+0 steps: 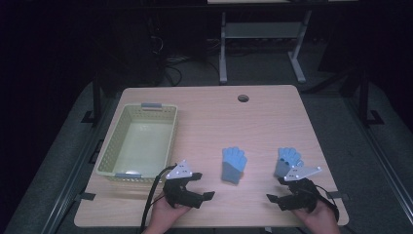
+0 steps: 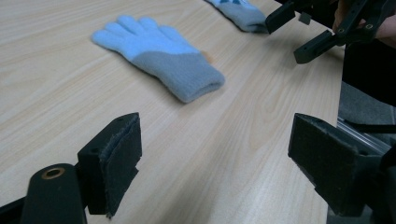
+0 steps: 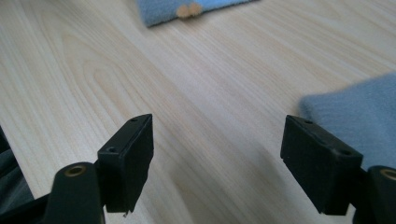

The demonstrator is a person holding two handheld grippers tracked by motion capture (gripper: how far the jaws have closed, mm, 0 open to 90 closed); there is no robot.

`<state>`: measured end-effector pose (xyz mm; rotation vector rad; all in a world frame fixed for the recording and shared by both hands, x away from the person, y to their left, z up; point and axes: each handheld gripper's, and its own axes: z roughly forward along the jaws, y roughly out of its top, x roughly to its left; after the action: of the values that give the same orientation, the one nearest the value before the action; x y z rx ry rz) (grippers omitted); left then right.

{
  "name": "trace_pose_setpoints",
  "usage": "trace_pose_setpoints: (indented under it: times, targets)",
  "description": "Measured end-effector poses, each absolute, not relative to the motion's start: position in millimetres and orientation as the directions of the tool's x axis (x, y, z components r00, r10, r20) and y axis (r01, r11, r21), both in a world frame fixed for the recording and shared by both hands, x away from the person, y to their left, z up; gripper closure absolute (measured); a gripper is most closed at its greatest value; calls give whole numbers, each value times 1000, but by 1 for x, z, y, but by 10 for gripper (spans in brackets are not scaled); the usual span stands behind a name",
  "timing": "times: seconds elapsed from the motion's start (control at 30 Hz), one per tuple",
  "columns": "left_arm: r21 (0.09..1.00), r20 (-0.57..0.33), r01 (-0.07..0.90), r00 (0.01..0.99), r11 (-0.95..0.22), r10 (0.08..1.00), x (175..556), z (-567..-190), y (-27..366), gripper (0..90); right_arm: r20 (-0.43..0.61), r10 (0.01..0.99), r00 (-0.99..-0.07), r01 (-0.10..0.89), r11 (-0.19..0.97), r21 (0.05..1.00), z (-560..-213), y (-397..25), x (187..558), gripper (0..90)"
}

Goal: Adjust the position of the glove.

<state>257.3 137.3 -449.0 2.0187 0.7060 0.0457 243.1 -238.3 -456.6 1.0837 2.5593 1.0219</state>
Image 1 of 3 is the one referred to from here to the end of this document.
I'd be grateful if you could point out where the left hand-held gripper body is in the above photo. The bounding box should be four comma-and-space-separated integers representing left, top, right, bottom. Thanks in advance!
162, 159, 196, 210

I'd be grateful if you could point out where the grey metal desk frame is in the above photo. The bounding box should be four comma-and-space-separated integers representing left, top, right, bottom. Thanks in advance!
218, 10, 314, 84

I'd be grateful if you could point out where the person's left hand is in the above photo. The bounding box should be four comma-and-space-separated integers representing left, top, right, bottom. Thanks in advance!
142, 192, 193, 234

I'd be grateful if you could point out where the pale yellow perforated plastic basket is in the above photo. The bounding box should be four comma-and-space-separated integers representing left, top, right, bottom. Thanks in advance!
95, 102, 179, 183

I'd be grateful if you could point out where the black table edge bracket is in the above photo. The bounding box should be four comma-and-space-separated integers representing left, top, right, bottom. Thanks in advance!
325, 191, 351, 201
74, 192, 97, 202

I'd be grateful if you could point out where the black metal stand post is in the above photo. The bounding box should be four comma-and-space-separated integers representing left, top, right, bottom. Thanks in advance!
356, 68, 385, 127
81, 72, 105, 127

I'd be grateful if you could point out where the person's right hand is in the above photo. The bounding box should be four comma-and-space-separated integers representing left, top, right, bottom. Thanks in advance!
290, 198, 342, 234

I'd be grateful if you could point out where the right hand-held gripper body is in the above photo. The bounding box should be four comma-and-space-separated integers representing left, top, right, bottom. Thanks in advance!
280, 166, 322, 215

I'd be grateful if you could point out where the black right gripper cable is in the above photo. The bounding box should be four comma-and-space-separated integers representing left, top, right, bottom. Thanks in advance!
313, 183, 341, 222

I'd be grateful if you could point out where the bundle of floor cables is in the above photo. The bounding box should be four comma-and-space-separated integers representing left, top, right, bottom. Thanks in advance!
162, 56, 193, 88

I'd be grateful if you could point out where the blue knit glove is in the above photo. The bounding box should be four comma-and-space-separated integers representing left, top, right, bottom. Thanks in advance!
221, 146, 248, 185
274, 147, 305, 179

